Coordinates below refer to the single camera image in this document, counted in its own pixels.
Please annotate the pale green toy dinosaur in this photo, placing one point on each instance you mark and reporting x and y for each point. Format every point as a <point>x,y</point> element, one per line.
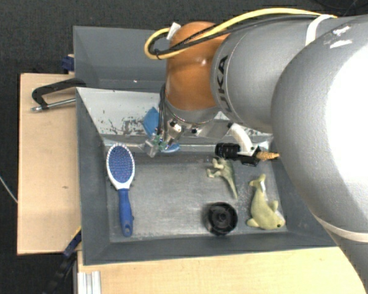
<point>225,171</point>

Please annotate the black round lid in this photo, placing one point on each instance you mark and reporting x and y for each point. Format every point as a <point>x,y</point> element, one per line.
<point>220,219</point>

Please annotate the blue and white hairbrush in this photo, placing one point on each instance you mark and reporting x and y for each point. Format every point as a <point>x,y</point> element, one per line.
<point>121,165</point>

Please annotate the black cylinder on white bracket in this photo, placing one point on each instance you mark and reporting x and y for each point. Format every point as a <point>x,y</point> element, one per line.
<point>227,149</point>

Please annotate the blue sponge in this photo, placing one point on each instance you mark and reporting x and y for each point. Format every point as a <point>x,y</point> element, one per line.
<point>151,121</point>

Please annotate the grey metal bin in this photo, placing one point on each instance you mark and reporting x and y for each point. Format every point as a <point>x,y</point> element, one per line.
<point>171,188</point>

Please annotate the pale cardboard board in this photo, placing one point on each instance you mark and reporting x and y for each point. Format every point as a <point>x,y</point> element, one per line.
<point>46,170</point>

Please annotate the yellow-green plush dolphin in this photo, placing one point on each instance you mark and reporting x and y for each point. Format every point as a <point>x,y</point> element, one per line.
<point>262,208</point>

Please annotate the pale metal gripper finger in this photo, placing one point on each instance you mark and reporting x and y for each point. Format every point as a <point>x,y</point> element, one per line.
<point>151,149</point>

